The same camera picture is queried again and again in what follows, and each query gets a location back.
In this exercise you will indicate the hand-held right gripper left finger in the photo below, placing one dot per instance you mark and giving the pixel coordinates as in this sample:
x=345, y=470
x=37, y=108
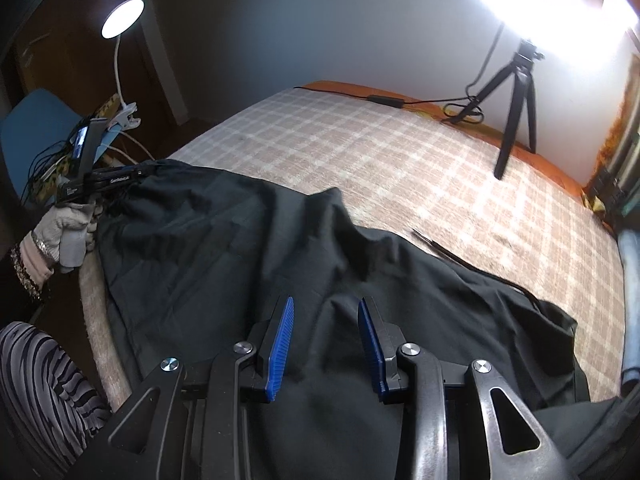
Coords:
x=280, y=355

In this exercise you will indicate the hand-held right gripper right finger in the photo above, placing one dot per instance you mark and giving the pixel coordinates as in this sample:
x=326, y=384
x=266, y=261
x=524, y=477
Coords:
x=371, y=355

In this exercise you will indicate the black pants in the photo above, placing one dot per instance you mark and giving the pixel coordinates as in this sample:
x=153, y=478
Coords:
x=240, y=250

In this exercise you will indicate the person's left forearm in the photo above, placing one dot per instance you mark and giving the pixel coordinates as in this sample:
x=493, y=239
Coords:
x=32, y=270

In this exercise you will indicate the person's left hand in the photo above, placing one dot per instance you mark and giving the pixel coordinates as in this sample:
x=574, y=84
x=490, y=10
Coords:
x=65, y=235

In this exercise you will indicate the yellow patterned cloth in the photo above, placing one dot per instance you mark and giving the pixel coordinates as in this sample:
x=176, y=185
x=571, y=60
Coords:
x=60, y=167

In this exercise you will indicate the silver wristwatch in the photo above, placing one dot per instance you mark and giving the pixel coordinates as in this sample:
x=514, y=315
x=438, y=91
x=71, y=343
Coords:
x=41, y=246

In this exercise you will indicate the blue chair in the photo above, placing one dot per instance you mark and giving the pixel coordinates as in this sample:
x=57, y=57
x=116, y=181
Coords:
x=27, y=120

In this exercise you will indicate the brown wooden door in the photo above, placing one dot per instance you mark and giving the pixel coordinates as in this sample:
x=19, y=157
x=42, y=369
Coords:
x=60, y=45

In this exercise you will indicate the white clip desk lamp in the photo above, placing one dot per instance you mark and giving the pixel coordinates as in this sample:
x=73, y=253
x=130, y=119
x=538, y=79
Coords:
x=122, y=17

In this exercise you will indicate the plaid bed blanket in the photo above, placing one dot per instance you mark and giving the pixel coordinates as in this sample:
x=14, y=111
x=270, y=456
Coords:
x=400, y=160

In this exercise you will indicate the person's striped pant leg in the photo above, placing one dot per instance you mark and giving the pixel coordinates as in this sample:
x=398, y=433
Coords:
x=40, y=385

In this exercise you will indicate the folded blue towel stack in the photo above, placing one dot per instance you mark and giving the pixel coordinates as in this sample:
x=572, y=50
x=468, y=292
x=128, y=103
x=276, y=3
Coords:
x=631, y=280

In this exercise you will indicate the black folded stand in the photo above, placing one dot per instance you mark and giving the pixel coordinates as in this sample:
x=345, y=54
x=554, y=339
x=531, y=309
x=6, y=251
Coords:
x=622, y=175

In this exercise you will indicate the black tripod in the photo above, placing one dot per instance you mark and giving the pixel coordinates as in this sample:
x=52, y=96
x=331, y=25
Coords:
x=522, y=80

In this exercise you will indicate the orange patterned cloth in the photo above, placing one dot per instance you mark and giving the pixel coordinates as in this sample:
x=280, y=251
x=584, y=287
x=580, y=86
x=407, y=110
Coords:
x=617, y=130

